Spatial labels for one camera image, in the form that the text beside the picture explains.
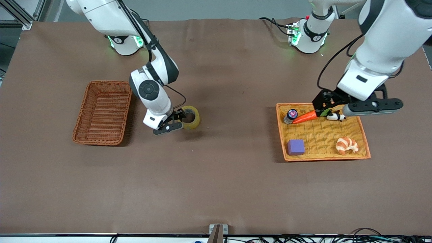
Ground metal table edge bracket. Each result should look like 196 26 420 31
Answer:
209 224 228 243

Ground small jar purple lid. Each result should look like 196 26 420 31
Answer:
283 109 298 125

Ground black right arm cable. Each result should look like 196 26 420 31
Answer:
116 0 187 109

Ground black white panda toy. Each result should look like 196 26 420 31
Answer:
326 110 346 122

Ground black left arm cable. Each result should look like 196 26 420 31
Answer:
317 34 364 93

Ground orange toy carrot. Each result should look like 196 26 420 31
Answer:
292 109 333 124

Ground yellow woven tray orange rim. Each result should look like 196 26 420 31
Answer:
276 102 371 162

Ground brown deep woven basket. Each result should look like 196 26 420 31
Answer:
72 80 133 146

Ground aluminium frame profile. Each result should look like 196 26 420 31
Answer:
0 0 46 30

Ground toy croissant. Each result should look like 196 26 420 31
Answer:
335 136 359 156

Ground brown table cloth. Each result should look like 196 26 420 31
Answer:
0 19 432 236

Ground black arm base cable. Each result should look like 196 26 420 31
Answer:
259 17 295 36

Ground black cable bundle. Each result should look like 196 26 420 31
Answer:
233 228 432 243

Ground yellow packing tape roll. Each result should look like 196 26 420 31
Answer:
178 105 200 130

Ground purple foam cube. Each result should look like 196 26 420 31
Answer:
287 139 305 156

